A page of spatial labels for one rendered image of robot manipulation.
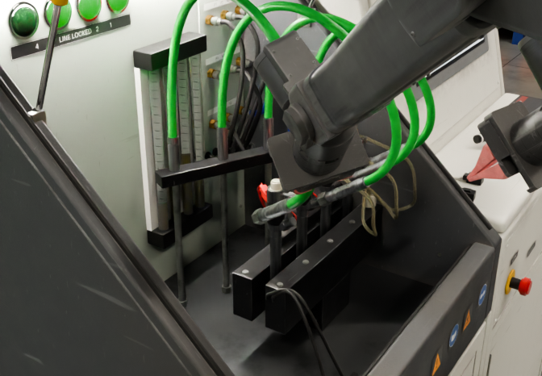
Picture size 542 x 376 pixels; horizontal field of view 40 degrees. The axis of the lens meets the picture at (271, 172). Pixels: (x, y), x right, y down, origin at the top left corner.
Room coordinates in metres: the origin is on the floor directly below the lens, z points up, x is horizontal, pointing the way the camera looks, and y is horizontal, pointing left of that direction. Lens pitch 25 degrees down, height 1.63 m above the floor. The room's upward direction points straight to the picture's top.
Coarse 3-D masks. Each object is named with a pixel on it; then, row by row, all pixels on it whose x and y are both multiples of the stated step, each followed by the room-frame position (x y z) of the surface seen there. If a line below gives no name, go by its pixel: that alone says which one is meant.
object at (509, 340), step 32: (320, 0) 1.38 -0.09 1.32; (352, 0) 1.35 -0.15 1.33; (480, 64) 1.76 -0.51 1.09; (448, 96) 1.58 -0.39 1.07; (480, 96) 1.73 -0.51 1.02; (448, 128) 1.55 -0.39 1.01; (512, 224) 1.22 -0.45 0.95; (512, 256) 1.25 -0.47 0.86; (512, 320) 1.33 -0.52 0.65; (512, 352) 1.38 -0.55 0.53
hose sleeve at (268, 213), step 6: (288, 198) 0.86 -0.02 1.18; (276, 204) 0.87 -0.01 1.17; (282, 204) 0.86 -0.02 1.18; (264, 210) 0.90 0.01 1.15; (270, 210) 0.88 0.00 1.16; (276, 210) 0.87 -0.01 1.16; (282, 210) 0.86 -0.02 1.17; (288, 210) 0.85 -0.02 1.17; (258, 216) 0.90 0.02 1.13; (264, 216) 0.89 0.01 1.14; (270, 216) 0.88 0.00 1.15; (276, 216) 0.88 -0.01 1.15
